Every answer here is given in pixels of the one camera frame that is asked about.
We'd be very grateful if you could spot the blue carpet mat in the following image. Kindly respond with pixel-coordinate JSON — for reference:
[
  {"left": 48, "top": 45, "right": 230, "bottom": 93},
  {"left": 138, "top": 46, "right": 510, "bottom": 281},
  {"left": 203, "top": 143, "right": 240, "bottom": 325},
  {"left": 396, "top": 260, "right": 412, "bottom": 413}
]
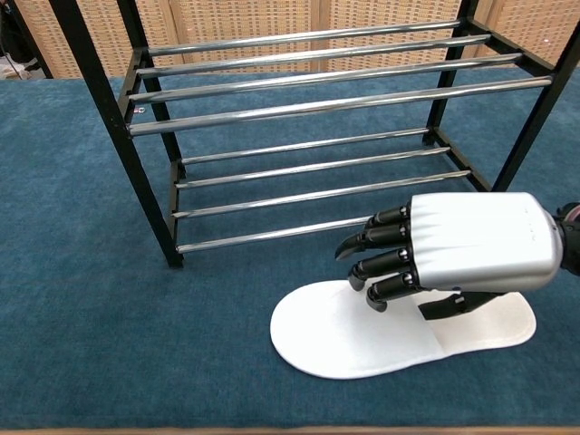
[{"left": 0, "top": 63, "right": 580, "bottom": 430}]

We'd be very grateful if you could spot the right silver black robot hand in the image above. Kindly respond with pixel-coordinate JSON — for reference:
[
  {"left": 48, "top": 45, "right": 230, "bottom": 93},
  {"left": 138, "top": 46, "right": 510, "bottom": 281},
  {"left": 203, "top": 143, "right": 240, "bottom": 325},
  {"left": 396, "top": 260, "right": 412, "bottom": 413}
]
[{"left": 333, "top": 191, "right": 567, "bottom": 321}]

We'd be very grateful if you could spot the black chrome shoe rack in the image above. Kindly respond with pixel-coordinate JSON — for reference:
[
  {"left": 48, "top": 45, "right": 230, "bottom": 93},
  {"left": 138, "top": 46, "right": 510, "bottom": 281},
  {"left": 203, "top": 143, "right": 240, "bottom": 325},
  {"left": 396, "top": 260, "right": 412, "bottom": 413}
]
[{"left": 47, "top": 0, "right": 580, "bottom": 269}]

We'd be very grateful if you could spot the black stand with caster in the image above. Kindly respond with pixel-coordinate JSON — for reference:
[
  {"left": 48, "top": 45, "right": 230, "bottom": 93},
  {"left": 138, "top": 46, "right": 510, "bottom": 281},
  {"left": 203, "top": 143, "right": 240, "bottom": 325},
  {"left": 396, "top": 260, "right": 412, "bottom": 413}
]
[{"left": 0, "top": 0, "right": 54, "bottom": 81}]

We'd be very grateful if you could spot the white slipper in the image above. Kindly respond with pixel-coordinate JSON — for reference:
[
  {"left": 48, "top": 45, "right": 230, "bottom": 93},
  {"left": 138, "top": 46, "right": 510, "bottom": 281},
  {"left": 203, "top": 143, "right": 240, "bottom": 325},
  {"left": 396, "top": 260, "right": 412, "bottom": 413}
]
[{"left": 269, "top": 279, "right": 537, "bottom": 381}]

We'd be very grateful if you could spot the woven wooden folding screen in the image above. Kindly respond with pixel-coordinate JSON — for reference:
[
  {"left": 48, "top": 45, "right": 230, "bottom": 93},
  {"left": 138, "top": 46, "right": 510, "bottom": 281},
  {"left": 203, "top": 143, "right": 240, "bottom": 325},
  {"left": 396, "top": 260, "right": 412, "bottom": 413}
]
[{"left": 0, "top": 0, "right": 580, "bottom": 81}]

